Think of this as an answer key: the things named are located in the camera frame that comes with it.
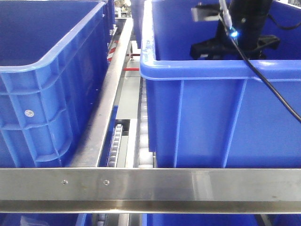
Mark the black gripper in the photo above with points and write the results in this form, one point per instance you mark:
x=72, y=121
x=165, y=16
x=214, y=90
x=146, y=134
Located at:
x=241, y=21

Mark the steel front shelf bar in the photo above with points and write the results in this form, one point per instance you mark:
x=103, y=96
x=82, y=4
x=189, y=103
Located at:
x=121, y=190

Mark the large blue crate right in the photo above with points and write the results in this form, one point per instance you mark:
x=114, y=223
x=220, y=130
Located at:
x=208, y=113

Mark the large blue crate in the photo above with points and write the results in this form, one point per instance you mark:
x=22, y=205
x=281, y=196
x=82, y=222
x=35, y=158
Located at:
x=208, y=113
x=53, y=60

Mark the roller conveyor track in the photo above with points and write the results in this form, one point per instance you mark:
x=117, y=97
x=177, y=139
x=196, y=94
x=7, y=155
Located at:
x=118, y=145

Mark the large blue crate left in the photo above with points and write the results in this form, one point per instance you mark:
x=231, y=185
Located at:
x=53, y=60

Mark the steel divider rail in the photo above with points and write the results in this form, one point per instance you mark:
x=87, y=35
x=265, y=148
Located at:
x=89, y=151

